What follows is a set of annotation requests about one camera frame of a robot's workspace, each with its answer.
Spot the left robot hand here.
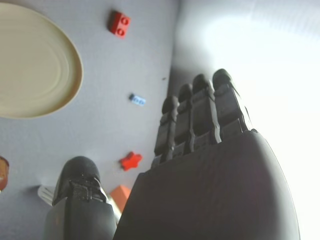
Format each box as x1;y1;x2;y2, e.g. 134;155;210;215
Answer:
44;68;301;240

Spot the chocolate cupcake toy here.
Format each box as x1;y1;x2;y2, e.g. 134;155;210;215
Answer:
0;156;10;193

